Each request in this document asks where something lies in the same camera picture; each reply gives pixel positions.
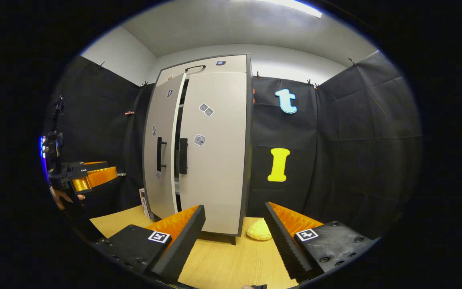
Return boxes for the black backdrop cloth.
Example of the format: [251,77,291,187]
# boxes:
[42,50,423,241]

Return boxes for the black door handle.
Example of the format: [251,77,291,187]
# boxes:
[178,138,189,175]
[156,136,168,173]

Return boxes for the grey cabinet door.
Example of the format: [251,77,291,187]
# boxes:
[178,71,252,236]
[143,72,188,221]

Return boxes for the small printed box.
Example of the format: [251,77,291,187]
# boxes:
[139,187,154,220]

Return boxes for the grey cabinet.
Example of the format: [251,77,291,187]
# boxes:
[142,54,255,246]

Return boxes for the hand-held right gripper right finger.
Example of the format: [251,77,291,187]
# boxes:
[264,201,377,283]

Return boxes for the yellow bread toy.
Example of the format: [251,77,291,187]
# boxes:
[247,218,273,241]

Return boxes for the long ceiling light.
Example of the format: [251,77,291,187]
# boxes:
[231,0,323,19]

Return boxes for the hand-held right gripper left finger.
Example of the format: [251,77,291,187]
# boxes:
[96,204,207,284]

